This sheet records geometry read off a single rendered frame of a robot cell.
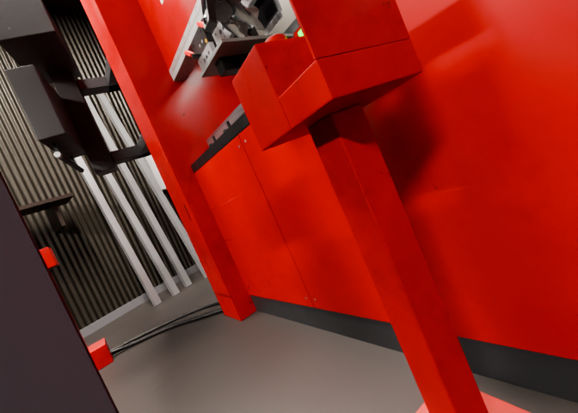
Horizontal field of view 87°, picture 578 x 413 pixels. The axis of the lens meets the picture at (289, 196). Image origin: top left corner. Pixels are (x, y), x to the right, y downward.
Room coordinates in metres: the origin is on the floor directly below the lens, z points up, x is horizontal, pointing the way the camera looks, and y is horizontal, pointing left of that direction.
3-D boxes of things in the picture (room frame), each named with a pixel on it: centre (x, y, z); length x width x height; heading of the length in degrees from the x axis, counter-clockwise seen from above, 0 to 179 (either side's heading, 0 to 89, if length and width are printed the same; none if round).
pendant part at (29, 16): (1.79, 0.96, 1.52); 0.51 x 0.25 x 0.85; 22
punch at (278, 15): (1.04, -0.18, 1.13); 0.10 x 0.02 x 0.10; 34
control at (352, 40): (0.45, -0.11, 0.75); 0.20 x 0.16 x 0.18; 28
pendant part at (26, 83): (1.71, 1.02, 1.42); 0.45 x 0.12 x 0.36; 22
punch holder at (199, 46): (1.39, 0.06, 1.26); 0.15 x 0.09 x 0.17; 34
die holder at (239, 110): (1.49, 0.13, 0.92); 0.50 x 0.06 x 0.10; 34
